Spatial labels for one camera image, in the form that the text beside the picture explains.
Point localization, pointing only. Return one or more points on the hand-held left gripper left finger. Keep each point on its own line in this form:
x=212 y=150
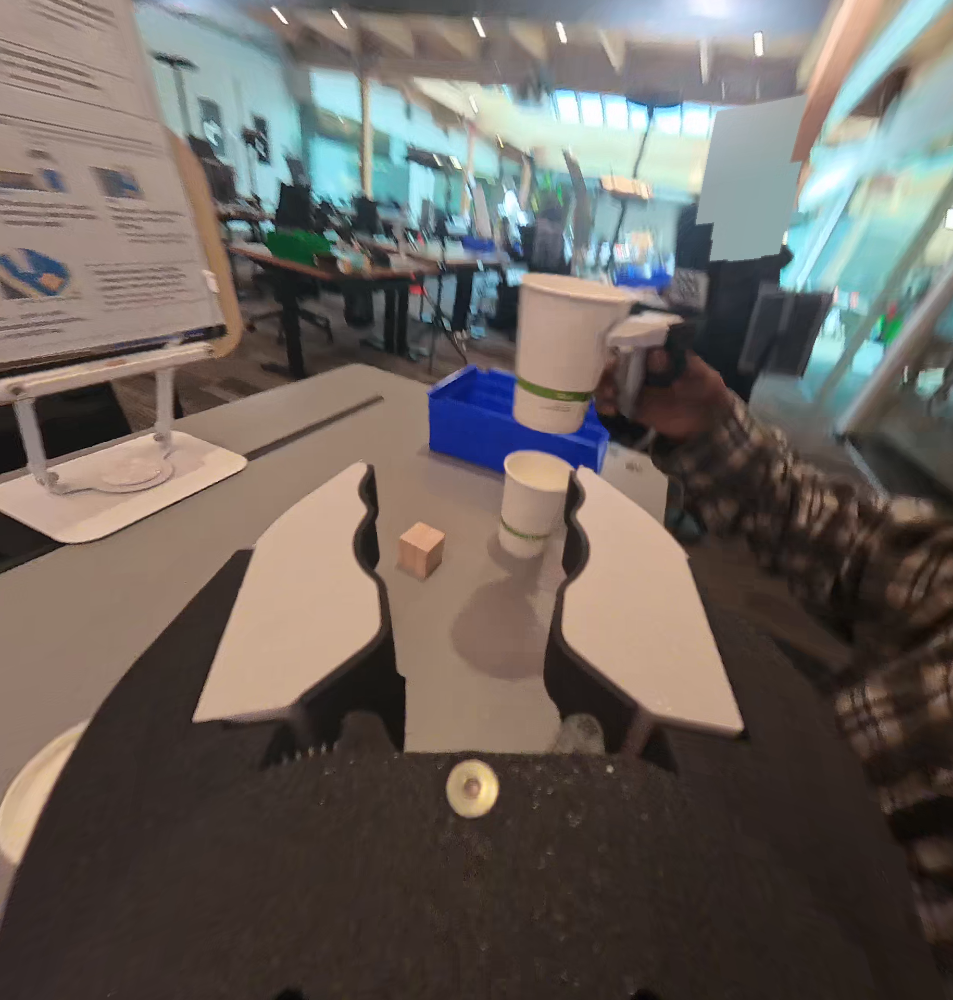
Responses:
x=305 y=617

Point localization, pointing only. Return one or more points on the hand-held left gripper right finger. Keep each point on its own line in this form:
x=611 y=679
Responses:
x=640 y=625

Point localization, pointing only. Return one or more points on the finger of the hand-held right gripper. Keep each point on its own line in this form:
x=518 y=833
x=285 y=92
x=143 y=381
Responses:
x=640 y=326

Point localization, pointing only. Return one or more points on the white cup green band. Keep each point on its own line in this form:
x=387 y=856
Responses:
x=562 y=336
x=531 y=500
x=35 y=789

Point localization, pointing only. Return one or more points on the wooden cube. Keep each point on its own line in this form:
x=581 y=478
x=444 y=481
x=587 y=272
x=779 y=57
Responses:
x=420 y=551

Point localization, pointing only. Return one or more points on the blue plastic bin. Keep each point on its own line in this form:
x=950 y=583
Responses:
x=469 y=422

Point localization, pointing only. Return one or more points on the person's right forearm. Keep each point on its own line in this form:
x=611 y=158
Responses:
x=797 y=508

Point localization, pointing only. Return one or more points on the person's right hand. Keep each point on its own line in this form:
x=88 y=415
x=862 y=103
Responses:
x=687 y=398

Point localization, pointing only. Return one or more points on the dark grey monitor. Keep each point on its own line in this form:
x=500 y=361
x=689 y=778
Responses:
x=797 y=328

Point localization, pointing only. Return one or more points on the person's plaid shirt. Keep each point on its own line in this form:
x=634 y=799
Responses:
x=914 y=742

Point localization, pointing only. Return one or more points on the wooden office desk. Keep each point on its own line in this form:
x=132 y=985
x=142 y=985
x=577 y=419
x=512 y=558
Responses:
x=328 y=269

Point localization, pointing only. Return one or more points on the green parts bin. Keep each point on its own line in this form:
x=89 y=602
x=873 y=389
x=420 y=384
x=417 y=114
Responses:
x=297 y=246

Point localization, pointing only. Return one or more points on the white printed paper sheet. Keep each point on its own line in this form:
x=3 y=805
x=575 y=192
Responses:
x=78 y=156

